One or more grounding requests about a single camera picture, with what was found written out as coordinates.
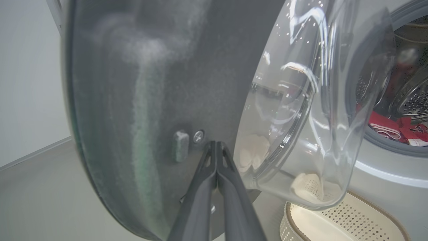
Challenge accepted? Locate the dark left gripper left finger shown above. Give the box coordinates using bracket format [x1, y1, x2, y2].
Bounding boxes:
[167, 141, 218, 241]

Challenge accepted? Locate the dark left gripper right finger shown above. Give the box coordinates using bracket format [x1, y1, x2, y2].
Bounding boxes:
[217, 141, 267, 241]

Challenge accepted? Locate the round glass washing machine door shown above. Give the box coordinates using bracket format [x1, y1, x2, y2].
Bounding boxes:
[62, 0, 397, 241]

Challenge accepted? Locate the red white-striped garment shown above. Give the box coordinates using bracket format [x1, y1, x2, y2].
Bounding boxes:
[356, 104, 402, 140]

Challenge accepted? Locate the red jersey with printed letters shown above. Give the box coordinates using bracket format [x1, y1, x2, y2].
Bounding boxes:
[398, 116, 428, 147]

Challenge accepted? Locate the cream perforated laundry basket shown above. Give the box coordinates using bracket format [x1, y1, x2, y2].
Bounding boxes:
[279, 191, 412, 241]

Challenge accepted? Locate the white washing machine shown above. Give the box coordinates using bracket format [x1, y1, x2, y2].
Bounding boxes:
[344, 0, 428, 241]

